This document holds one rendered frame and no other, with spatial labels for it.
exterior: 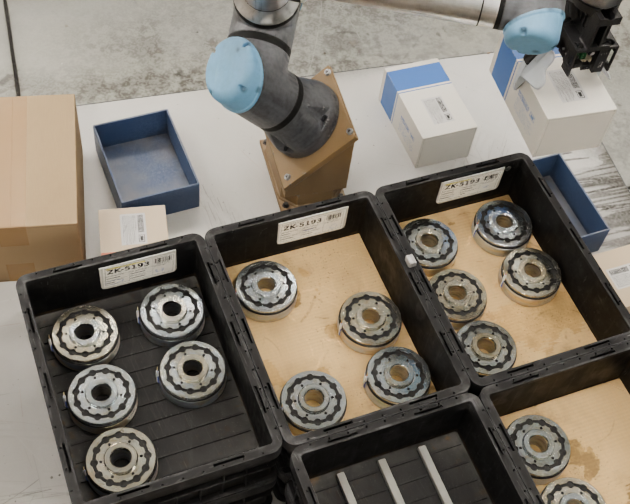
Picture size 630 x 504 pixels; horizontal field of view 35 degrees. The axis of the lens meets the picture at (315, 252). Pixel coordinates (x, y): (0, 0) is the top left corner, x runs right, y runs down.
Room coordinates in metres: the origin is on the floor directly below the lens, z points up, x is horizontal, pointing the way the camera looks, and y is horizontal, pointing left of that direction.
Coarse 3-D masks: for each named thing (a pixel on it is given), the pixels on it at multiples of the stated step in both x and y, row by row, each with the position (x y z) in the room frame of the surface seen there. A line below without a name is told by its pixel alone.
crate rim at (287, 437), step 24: (360, 192) 1.09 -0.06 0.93; (264, 216) 1.00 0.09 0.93; (288, 216) 1.01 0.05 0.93; (384, 216) 1.04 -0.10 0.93; (216, 264) 0.90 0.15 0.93; (240, 312) 0.82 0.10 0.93; (432, 312) 0.87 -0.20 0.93; (456, 360) 0.79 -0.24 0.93; (264, 384) 0.70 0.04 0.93; (384, 408) 0.69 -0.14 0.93; (408, 408) 0.70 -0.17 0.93; (288, 432) 0.63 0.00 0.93; (312, 432) 0.64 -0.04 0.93; (336, 432) 0.64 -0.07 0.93
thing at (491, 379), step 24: (456, 168) 1.17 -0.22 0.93; (480, 168) 1.18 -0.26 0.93; (528, 168) 1.20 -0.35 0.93; (384, 192) 1.09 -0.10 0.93; (552, 192) 1.15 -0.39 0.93; (576, 240) 1.06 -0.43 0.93; (432, 288) 0.92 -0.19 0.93; (624, 312) 0.93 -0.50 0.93; (456, 336) 0.83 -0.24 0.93; (624, 336) 0.88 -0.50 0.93; (552, 360) 0.82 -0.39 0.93; (480, 384) 0.76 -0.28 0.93
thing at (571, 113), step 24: (504, 48) 1.28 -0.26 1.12; (504, 72) 1.26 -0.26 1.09; (552, 72) 1.23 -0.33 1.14; (576, 72) 1.23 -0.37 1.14; (504, 96) 1.24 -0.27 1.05; (528, 96) 1.18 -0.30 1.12; (552, 96) 1.17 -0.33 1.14; (576, 96) 1.18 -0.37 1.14; (600, 96) 1.19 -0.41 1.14; (528, 120) 1.16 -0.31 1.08; (552, 120) 1.12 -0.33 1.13; (576, 120) 1.14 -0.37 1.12; (600, 120) 1.16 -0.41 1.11; (528, 144) 1.14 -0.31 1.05; (552, 144) 1.13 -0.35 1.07; (576, 144) 1.15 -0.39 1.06
